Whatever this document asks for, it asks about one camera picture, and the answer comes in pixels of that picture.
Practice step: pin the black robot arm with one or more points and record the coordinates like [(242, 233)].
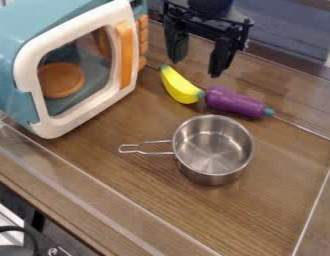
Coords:
[(214, 20)]

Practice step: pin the silver pot with handle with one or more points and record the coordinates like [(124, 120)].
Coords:
[(212, 147)]

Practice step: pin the orange microwave turntable plate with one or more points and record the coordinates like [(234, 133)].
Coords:
[(61, 79)]

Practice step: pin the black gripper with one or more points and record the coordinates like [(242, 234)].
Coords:
[(212, 19)]

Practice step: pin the blue toy microwave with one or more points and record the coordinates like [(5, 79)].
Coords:
[(100, 34)]

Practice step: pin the purple toy eggplant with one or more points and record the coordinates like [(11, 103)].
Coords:
[(224, 100)]

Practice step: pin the yellow toy banana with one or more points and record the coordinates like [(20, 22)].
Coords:
[(182, 90)]

